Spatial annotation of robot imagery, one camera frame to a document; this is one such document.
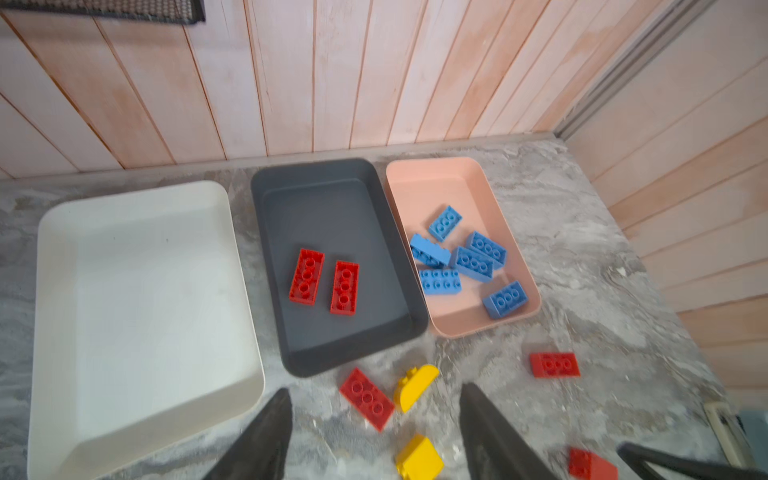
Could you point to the pink plastic tray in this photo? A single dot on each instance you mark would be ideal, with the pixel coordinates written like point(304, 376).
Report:
point(418, 191)

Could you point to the light blue device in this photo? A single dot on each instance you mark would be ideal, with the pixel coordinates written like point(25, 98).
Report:
point(742, 435)

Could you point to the black wire mesh basket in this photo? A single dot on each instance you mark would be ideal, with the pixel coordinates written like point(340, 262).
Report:
point(183, 12)

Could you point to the white plastic tray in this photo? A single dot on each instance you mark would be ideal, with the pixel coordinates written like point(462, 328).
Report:
point(143, 331)

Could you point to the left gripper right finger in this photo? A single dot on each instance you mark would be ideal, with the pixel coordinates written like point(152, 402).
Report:
point(493, 448)

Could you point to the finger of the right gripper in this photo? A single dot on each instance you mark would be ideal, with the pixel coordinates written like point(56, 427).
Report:
point(640, 459)

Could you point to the dark grey plastic tray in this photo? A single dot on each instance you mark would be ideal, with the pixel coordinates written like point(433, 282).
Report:
point(337, 208)

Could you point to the red lego brick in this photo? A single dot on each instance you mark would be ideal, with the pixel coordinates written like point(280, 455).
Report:
point(587, 465)
point(554, 365)
point(308, 272)
point(345, 288)
point(367, 399)

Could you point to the yellow curved lego brick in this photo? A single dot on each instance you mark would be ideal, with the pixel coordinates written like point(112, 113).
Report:
point(411, 387)

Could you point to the yellow lego brick centre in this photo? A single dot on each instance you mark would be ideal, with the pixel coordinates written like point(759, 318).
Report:
point(419, 460)

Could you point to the blue lego brick low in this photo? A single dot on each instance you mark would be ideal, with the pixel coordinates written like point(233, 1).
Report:
point(472, 264)

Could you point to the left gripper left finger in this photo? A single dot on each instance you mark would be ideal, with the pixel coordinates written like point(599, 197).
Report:
point(260, 452)

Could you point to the blue lego brick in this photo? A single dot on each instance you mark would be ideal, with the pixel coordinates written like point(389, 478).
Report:
point(440, 281)
point(429, 253)
point(445, 224)
point(484, 245)
point(505, 301)

